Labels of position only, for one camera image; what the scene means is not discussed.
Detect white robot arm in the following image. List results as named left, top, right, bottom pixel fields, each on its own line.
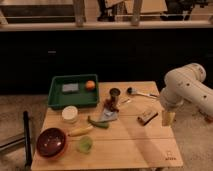
left=159, top=63, right=213, bottom=126

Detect green plastic tray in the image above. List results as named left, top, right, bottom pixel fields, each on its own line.
left=48, top=74, right=99, bottom=110

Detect brown wooden block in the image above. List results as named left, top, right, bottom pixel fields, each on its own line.
left=137, top=109, right=158, bottom=126

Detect small silver clip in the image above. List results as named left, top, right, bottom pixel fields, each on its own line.
left=121, top=98, right=131, bottom=104

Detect brown wooden figure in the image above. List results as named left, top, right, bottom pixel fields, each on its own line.
left=104, top=99, right=119, bottom=112

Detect dark metal cup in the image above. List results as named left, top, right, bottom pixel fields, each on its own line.
left=109, top=88, right=121, bottom=103

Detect blue grey cloth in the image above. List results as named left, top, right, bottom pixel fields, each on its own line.
left=99, top=108, right=118, bottom=122

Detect yellow banana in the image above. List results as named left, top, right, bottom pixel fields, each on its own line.
left=68, top=125, right=94, bottom=137

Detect orange fruit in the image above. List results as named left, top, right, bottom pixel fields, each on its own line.
left=85, top=80, right=96, bottom=90

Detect light green small cup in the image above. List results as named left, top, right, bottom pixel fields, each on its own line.
left=76, top=136, right=93, bottom=154

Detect white round container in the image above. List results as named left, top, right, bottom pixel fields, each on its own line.
left=62, top=106, right=78, bottom=123

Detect grey sponge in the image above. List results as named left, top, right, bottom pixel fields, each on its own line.
left=62, top=83, right=79, bottom=93

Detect dark red bowl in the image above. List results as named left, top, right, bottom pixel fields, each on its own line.
left=36, top=128, right=67, bottom=158

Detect black pole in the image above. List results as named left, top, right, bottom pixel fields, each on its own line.
left=23, top=111, right=32, bottom=167

